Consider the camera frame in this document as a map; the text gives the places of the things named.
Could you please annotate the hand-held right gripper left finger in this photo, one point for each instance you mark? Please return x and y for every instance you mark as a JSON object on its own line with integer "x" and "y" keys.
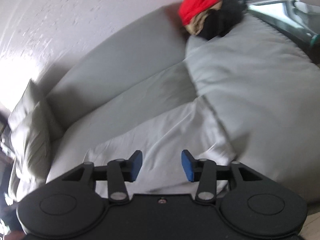
{"x": 135, "y": 167}

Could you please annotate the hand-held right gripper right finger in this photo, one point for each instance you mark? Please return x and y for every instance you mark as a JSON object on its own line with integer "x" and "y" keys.
{"x": 187, "y": 166}

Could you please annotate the white t-shirt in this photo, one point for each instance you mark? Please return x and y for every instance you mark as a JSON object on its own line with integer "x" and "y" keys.
{"x": 162, "y": 135}

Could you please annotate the grey sofa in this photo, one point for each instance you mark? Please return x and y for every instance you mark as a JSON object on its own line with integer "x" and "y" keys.
{"x": 125, "y": 67}

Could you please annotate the grey sofa seat cushion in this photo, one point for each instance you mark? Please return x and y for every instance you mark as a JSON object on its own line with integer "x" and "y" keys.
{"x": 262, "y": 92}

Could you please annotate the large beige pillow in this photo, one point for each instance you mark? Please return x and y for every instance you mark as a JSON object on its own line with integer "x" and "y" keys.
{"x": 32, "y": 142}

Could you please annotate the tan folded garment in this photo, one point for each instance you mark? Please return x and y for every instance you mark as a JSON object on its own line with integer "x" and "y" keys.
{"x": 197, "y": 27}

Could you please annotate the red folded garment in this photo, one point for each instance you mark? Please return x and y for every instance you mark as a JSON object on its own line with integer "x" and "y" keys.
{"x": 197, "y": 2}

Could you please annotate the glass side table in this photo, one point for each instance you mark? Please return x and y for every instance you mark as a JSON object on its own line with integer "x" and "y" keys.
{"x": 287, "y": 22}

